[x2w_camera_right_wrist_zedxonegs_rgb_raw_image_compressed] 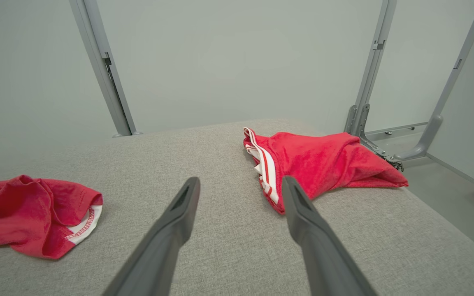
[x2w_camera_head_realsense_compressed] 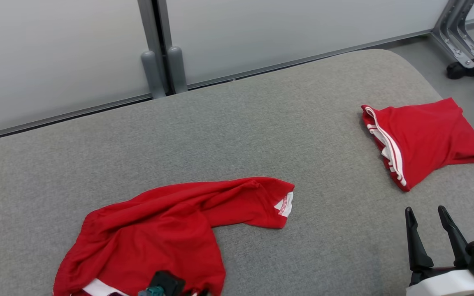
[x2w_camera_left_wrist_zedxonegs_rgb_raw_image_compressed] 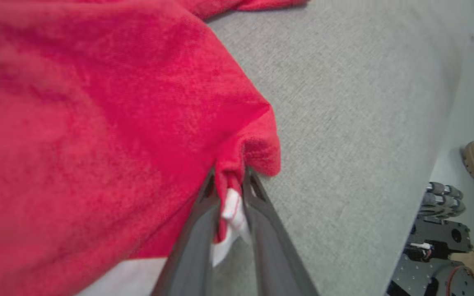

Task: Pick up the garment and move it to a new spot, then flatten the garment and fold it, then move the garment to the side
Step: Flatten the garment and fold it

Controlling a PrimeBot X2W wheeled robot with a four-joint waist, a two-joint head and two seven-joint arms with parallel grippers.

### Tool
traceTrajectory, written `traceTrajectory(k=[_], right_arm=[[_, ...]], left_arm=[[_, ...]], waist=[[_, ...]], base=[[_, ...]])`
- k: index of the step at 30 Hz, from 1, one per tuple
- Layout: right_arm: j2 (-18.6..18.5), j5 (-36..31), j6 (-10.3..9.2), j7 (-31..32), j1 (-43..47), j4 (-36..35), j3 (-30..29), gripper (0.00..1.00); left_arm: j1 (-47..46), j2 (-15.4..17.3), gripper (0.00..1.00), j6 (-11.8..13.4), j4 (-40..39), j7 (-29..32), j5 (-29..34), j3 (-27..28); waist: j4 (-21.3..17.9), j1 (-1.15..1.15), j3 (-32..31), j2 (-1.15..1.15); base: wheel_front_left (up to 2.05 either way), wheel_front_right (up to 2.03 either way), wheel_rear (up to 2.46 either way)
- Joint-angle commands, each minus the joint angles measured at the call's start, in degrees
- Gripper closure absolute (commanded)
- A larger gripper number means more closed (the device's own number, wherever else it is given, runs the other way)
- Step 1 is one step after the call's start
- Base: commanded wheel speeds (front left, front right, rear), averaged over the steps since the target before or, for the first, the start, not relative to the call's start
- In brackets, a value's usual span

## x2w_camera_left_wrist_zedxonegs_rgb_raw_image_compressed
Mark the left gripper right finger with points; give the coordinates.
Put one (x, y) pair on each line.
(274, 255)

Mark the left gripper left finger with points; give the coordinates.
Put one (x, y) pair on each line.
(191, 255)

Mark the red basketball jersey white sleeves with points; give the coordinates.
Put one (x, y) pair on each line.
(97, 123)

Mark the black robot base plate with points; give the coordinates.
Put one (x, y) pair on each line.
(438, 242)

